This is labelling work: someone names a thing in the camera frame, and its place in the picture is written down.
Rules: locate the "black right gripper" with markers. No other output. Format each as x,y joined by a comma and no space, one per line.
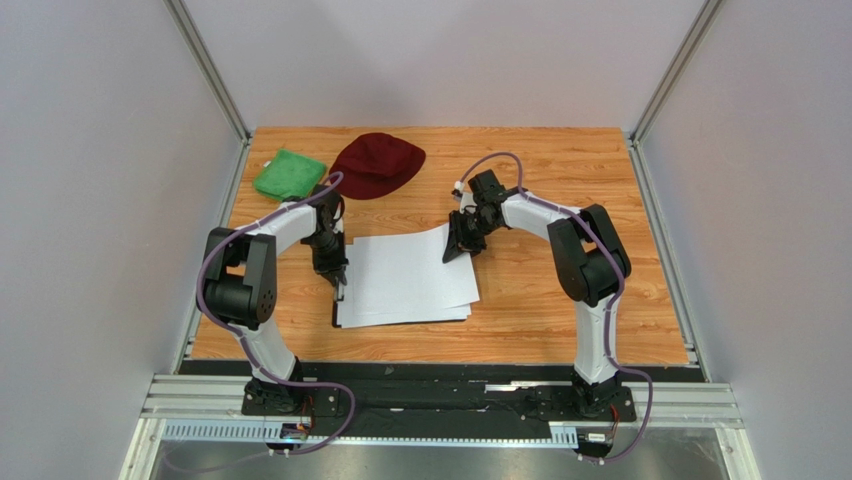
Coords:
465,230

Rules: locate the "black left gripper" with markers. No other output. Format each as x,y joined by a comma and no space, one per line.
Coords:
334,264

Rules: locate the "black clipboard folder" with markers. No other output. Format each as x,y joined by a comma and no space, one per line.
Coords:
344,315

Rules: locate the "white paper sheet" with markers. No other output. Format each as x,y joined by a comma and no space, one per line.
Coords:
399,279
406,273

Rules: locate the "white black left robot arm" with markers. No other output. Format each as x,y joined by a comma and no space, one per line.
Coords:
237,288

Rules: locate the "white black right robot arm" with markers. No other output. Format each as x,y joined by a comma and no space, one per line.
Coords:
590,262

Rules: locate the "green folded cloth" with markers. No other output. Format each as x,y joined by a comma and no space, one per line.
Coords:
287,175

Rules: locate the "dark red cap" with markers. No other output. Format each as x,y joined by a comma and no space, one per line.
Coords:
375,165

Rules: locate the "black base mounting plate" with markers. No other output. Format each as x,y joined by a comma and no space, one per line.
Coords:
445,401

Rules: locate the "aluminium frame rail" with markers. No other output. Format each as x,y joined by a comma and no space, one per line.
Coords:
687,430

